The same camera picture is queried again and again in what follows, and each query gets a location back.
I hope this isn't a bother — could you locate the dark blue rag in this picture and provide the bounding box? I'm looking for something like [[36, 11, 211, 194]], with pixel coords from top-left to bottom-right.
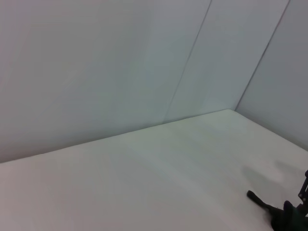
[[246, 190, 308, 231]]

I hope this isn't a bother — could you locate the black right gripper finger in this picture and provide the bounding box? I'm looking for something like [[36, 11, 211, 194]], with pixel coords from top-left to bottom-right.
[[297, 169, 308, 209]]

